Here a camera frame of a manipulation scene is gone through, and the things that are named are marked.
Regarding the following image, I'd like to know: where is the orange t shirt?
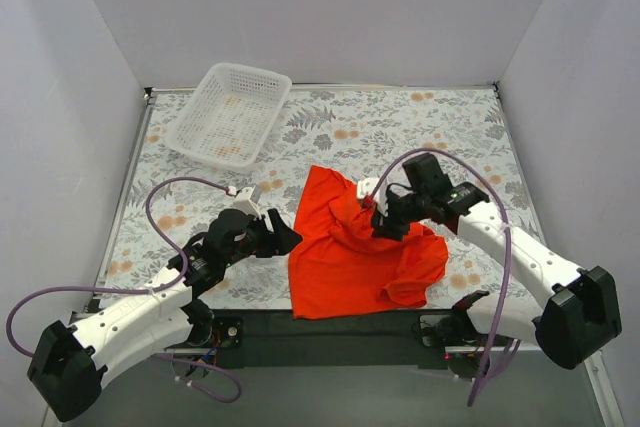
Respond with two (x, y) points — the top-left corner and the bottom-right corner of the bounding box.
(288, 166), (449, 320)

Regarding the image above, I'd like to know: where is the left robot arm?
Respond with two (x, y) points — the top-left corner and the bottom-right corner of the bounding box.
(27, 209), (302, 422)

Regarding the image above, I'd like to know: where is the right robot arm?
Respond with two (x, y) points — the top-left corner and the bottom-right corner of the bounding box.
(356, 149), (622, 369)

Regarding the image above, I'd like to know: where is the white plastic basket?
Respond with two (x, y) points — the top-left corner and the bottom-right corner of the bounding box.
(165, 63), (292, 173)

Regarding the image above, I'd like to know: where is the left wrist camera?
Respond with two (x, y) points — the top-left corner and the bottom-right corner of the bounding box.
(233, 185), (262, 218)

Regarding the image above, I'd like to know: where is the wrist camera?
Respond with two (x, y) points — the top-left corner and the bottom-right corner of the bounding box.
(233, 185), (262, 218)
(356, 177), (388, 216)

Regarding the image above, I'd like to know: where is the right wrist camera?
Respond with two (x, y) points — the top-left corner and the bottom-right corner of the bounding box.
(356, 177), (388, 216)

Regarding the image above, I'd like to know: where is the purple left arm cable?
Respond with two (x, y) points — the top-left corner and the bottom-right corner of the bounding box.
(5, 176), (244, 404)

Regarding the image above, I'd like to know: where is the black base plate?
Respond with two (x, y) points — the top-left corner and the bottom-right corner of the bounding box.
(202, 309), (477, 369)

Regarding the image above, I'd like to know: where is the aluminium table frame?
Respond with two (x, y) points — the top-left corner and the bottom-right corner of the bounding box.
(39, 84), (626, 427)

